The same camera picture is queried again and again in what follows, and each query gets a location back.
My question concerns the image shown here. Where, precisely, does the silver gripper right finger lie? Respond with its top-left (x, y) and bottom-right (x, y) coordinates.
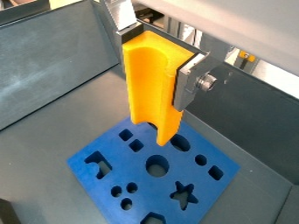
top-left (172, 43), bottom-right (229, 111)

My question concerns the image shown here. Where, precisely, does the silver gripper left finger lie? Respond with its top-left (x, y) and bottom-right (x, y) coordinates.
top-left (100, 0), bottom-right (144, 56)

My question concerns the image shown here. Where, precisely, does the yellow arch block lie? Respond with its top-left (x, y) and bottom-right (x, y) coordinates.
top-left (123, 31), bottom-right (193, 146)

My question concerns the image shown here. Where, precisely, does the yellow black background fixture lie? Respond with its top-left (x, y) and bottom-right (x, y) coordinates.
top-left (237, 50), bottom-right (256, 70)

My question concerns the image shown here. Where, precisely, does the blue shape sorter board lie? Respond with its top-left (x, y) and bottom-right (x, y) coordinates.
top-left (68, 119), bottom-right (239, 224)

